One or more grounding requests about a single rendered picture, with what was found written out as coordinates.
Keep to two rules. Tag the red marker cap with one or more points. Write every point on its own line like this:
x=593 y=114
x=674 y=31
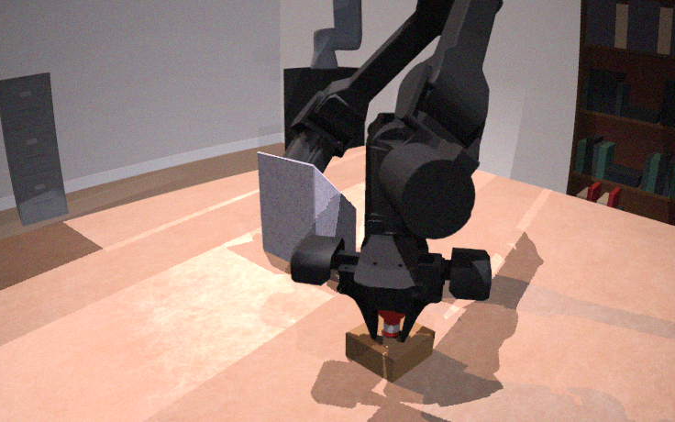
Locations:
x=390 y=315

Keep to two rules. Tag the tan square block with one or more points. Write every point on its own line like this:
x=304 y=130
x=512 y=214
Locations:
x=387 y=356

